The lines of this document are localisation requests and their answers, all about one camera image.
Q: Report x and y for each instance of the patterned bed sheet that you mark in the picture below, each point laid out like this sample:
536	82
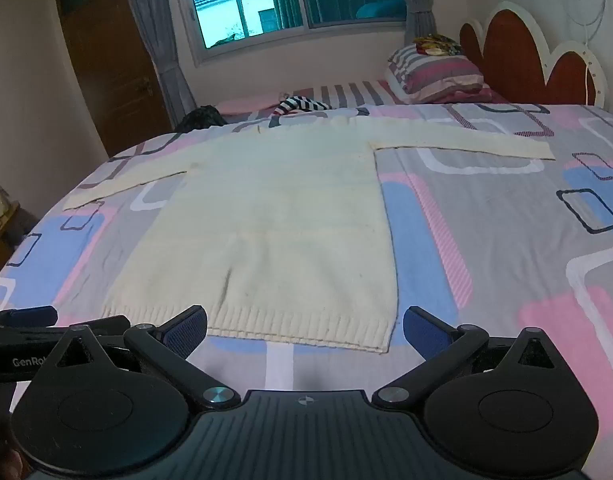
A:
496	240

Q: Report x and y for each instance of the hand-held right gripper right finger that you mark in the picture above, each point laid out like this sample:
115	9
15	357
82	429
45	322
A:
426	331

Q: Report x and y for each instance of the black and white striped garment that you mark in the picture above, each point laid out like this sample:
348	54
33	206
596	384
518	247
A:
301	105

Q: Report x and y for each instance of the dark cloth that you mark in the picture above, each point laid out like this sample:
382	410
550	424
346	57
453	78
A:
201	117

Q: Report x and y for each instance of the colourful printed cloth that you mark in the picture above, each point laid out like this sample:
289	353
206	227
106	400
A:
436	45

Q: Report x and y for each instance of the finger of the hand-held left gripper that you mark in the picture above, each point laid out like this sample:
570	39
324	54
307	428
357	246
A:
34	316
111	325

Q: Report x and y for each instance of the grey curtain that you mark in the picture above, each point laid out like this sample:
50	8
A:
156	35
416	0

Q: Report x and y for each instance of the sliding glass window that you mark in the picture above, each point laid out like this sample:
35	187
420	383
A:
266	0

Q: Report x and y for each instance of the striped pillow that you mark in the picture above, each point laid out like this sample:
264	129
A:
436	77

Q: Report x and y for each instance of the brown wooden door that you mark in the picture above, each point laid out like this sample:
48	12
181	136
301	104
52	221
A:
106	70

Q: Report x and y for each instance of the wooden nightstand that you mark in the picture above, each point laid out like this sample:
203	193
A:
4	240

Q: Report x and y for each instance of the teal object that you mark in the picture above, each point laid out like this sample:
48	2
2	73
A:
379	9

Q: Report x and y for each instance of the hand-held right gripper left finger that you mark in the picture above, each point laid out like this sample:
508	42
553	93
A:
186	330

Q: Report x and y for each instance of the cream knitted sweater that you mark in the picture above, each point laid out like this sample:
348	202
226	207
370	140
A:
286	230

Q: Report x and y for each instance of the red and white headboard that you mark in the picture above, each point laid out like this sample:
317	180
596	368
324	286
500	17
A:
516	60

